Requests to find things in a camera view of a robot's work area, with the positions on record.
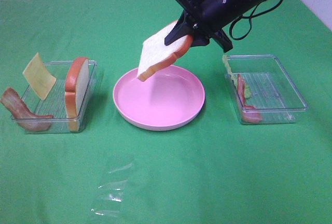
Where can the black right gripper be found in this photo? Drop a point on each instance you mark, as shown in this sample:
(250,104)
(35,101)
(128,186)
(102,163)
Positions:
(203,20)

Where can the bread slice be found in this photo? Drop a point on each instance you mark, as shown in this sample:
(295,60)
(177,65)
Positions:
(156,55)
(76,84)

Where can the green lettuce leaf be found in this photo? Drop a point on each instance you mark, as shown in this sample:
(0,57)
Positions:
(234,78)

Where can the bacon strip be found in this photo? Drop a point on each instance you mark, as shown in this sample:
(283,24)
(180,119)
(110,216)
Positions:
(19,110)
(250,117)

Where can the yellow cheese slice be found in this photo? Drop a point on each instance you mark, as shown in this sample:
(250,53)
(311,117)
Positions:
(38,77)

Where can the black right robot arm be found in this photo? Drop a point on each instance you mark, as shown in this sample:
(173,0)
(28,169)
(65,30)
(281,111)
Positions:
(236,8)

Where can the pink plate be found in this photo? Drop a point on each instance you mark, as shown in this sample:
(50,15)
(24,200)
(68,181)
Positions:
(168,100)

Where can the clear right plastic container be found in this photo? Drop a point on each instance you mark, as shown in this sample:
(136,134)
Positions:
(274,95)

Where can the clear plastic container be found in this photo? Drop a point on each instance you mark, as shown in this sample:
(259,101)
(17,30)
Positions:
(54,104)
(274,95)

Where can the upright bread slice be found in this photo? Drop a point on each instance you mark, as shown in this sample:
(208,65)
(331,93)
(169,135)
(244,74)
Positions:
(76,84)

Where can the green tablecloth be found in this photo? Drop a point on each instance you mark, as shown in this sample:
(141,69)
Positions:
(213,170)

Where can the clear left plastic container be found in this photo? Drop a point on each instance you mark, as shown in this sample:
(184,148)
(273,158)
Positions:
(54,104)

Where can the clear plastic wrap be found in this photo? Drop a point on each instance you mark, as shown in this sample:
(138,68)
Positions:
(109,194)

